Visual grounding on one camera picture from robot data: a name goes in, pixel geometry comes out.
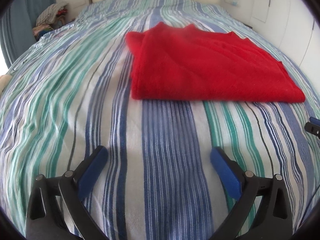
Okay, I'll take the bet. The red rabbit sweater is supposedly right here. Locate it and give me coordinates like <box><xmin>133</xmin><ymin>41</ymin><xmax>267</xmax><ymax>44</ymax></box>
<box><xmin>125</xmin><ymin>23</ymin><xmax>305</xmax><ymax>103</ymax></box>

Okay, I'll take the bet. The pile of clothes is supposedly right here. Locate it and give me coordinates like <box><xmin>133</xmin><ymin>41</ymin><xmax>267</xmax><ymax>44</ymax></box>
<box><xmin>33</xmin><ymin>2</ymin><xmax>68</xmax><ymax>41</ymax></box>

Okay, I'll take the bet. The striped blue green bedspread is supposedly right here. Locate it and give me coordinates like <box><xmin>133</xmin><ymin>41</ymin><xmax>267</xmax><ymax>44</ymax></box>
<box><xmin>1</xmin><ymin>0</ymin><xmax>319</xmax><ymax>239</ymax></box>

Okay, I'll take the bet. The patterned folded cloth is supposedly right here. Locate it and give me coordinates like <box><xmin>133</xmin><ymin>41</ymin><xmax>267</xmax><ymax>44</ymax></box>
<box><xmin>0</xmin><ymin>74</ymin><xmax>12</xmax><ymax>94</ymax></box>

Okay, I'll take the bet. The teal curtain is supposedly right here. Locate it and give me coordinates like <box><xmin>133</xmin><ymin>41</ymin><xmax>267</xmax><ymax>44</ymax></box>
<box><xmin>1</xmin><ymin>0</ymin><xmax>56</xmax><ymax>67</ymax></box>

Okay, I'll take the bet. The wall power socket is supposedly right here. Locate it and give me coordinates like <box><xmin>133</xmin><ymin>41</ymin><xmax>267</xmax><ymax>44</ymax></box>
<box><xmin>224</xmin><ymin>0</ymin><xmax>239</xmax><ymax>7</ymax></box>

